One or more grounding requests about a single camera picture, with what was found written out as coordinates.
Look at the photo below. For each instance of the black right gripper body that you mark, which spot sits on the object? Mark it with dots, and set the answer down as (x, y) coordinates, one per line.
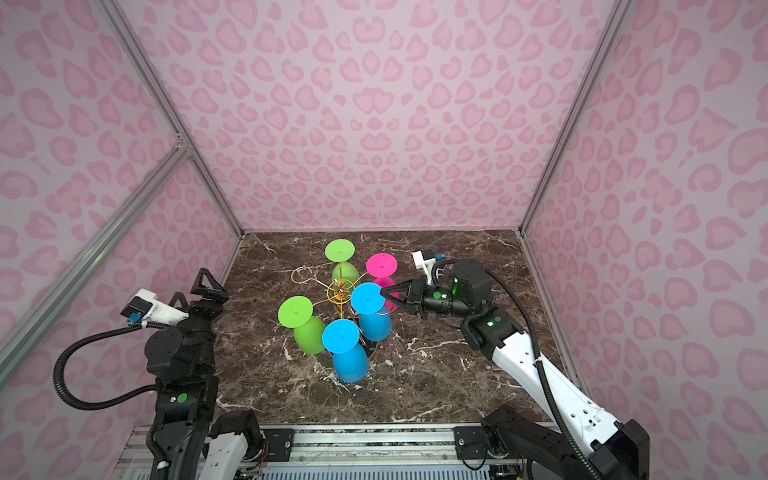
(445, 301)

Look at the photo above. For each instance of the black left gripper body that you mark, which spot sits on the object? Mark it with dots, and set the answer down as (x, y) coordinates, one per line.
(198, 320)

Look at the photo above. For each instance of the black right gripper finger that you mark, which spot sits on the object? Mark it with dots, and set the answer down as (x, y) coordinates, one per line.
(412, 307)
(403, 288)

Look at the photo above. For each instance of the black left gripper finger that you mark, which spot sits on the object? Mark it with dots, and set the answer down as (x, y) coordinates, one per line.
(206, 286)
(179, 302)

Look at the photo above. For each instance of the magenta wine glass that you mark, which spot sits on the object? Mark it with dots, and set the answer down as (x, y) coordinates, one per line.
(382, 267)

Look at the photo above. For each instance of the blue wine glass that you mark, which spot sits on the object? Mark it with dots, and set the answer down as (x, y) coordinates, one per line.
(342, 339)
(374, 318)

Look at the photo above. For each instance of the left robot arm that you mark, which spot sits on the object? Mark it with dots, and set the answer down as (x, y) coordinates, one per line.
(185, 440)

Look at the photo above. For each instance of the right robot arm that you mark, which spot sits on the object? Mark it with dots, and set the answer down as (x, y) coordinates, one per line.
(588, 441)

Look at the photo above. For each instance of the back green wine glass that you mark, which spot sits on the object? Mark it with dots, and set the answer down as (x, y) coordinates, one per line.
(340, 252)

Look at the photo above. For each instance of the green wine glass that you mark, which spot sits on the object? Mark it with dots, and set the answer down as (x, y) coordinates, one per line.
(296, 313)
(340, 252)

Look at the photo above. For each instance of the front green wine glass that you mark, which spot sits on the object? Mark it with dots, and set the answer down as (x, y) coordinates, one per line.
(296, 313)

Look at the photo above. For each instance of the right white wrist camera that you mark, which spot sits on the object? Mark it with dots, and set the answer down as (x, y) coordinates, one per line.
(426, 260)

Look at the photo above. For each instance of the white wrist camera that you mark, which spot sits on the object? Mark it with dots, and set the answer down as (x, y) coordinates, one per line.
(426, 260)
(145, 306)

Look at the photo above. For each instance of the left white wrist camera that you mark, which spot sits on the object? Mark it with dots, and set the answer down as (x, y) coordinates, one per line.
(145, 306)

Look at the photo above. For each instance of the gold wire glass rack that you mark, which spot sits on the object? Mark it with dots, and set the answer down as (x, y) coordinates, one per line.
(338, 295)

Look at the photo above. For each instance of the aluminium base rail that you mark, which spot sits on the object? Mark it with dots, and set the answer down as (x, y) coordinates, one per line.
(363, 451)

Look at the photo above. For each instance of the aluminium frame post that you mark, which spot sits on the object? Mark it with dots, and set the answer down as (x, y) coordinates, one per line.
(38, 321)

